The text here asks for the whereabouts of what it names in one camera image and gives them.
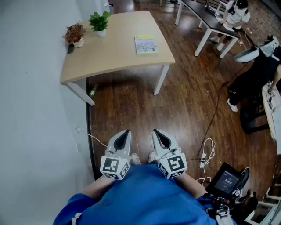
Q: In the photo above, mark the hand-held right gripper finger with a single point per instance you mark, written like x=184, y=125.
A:
x=173, y=142
x=155, y=142

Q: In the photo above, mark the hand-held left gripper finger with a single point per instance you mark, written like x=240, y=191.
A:
x=128, y=145
x=112, y=142

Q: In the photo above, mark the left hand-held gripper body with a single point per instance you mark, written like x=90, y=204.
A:
x=109, y=165

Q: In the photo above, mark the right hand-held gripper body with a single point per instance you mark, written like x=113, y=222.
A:
x=175, y=163

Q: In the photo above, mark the white and yellow book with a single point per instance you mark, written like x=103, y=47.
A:
x=146, y=45

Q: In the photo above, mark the person's left forearm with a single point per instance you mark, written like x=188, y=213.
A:
x=96, y=186

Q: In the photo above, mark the person's right forearm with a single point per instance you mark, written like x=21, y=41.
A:
x=189, y=184

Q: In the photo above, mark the person's right shoe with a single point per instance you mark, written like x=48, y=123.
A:
x=152, y=156

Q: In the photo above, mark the person's shoe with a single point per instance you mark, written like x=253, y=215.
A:
x=152, y=156
x=135, y=159

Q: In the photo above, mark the person's left shoe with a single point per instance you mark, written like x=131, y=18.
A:
x=135, y=159

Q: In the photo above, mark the white power strip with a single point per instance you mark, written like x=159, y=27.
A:
x=203, y=160

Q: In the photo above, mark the person's blue shirt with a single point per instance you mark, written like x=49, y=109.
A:
x=142, y=197

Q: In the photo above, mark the black tablet screen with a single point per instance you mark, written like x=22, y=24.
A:
x=226, y=181

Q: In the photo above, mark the clear bottle green label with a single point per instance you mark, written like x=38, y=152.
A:
x=93, y=90

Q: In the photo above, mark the black chair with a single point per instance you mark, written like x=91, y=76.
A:
x=252, y=118

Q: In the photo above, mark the light wood table white legs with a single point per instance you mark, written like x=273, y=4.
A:
x=114, y=57

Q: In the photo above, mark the dark wooden organizer box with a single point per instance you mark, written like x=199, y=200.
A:
x=70, y=48

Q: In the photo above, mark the brown dried plant white pot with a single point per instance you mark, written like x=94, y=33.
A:
x=74, y=34

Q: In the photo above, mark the green potted plant white pot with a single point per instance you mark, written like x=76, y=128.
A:
x=99, y=22

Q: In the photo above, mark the dark desk white legs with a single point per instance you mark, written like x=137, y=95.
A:
x=208, y=17

